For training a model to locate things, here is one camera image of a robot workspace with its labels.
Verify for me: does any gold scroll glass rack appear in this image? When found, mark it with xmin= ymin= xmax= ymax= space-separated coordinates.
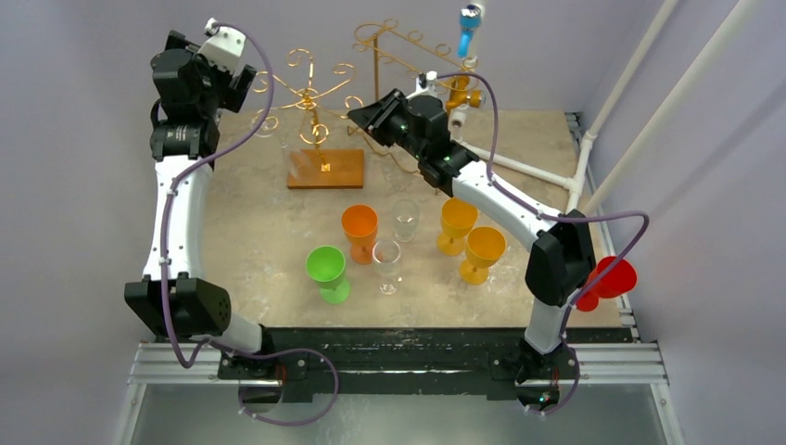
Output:
xmin=250 ymin=48 xmax=364 ymax=190

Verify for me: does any tall clear flute glass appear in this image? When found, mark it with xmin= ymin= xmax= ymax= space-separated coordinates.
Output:
xmin=279 ymin=141 xmax=320 ymax=182

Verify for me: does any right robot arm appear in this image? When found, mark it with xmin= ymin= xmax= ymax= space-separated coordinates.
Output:
xmin=347 ymin=89 xmax=596 ymax=377

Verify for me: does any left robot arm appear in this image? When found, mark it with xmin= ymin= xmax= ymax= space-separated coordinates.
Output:
xmin=123 ymin=19 xmax=276 ymax=379

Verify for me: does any orange pipe fitting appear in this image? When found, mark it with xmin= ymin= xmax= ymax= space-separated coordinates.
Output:
xmin=445 ymin=72 xmax=486 ymax=112

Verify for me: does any clear glass rear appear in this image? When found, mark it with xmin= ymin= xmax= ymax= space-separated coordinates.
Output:
xmin=392 ymin=199 xmax=420 ymax=243

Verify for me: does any yellow goblet rear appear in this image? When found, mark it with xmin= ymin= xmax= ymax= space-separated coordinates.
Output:
xmin=437 ymin=197 xmax=478 ymax=256

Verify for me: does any yellow goblet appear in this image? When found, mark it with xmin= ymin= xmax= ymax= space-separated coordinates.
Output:
xmin=459 ymin=226 xmax=507 ymax=286
xmin=437 ymin=197 xmax=478 ymax=256

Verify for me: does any orange plastic goblet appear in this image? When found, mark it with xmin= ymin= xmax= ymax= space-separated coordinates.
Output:
xmin=341 ymin=204 xmax=378 ymax=265

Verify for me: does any clear glass front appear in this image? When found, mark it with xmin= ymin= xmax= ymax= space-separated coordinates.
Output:
xmin=373 ymin=240 xmax=402 ymax=295

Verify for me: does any yellow goblet front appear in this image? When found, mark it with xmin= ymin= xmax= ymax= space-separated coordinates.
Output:
xmin=459 ymin=226 xmax=507 ymax=286

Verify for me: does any green plastic goblet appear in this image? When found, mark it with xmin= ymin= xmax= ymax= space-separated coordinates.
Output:
xmin=305 ymin=246 xmax=351 ymax=304

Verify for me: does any red plastic goblet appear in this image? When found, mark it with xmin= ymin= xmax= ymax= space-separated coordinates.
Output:
xmin=576 ymin=256 xmax=638 ymax=312

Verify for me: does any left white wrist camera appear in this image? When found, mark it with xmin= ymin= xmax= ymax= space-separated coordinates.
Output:
xmin=197 ymin=18 xmax=247 ymax=74

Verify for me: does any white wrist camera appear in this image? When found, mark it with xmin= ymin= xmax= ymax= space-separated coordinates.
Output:
xmin=197 ymin=18 xmax=247 ymax=74
xmin=409 ymin=70 xmax=438 ymax=98

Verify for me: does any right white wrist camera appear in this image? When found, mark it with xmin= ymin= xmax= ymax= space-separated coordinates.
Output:
xmin=409 ymin=70 xmax=438 ymax=98

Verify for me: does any gold rectangular wire rack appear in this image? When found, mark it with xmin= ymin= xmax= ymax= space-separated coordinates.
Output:
xmin=347 ymin=18 xmax=477 ymax=185

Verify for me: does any white pvc pipe frame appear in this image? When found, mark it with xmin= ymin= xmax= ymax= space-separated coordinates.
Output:
xmin=450 ymin=0 xmax=766 ymax=247

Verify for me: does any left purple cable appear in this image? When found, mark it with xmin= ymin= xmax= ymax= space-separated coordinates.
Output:
xmin=158 ymin=21 xmax=339 ymax=428

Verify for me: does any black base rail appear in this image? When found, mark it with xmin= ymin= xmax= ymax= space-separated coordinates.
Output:
xmin=129 ymin=328 xmax=666 ymax=406

